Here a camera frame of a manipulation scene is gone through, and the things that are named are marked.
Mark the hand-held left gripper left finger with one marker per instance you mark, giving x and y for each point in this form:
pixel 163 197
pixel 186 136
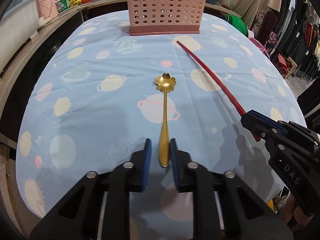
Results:
pixel 148 160

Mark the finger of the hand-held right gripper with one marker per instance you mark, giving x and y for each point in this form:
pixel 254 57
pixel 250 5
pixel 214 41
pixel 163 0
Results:
pixel 255 127
pixel 300 132

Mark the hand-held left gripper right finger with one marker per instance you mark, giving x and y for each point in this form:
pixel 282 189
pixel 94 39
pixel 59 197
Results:
pixel 173 162

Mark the gold flower spoon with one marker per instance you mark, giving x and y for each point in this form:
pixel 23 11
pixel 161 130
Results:
pixel 165 120

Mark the red chopstick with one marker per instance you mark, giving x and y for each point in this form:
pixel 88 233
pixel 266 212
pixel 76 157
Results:
pixel 212 76

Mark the pink plastic utensil basket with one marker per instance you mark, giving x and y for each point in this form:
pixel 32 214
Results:
pixel 162 7

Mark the person's right hand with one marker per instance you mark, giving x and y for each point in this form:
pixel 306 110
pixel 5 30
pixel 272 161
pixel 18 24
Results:
pixel 300 213

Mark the wooden stool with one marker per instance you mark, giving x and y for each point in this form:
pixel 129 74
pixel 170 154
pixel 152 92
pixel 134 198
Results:
pixel 291 67

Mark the blue planet print tablecloth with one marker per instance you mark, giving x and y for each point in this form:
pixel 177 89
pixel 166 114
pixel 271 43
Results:
pixel 100 105

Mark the pink strawberry print cloth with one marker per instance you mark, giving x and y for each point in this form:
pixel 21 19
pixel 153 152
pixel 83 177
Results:
pixel 260 46

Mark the row of hanging clothes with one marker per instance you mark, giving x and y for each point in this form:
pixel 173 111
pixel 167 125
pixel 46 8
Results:
pixel 300 30

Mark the dark metal chair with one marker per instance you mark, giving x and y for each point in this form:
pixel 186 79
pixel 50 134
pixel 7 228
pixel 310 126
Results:
pixel 266 22

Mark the green plastic bag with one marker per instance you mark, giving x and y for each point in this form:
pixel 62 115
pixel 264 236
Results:
pixel 236 22

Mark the beige curtain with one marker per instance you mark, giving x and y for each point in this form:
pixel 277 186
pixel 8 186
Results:
pixel 250 0

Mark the yellow packet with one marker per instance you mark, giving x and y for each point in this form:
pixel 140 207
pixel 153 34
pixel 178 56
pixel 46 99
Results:
pixel 75 1

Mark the pink electric kettle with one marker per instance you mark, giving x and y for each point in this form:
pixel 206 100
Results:
pixel 48 3

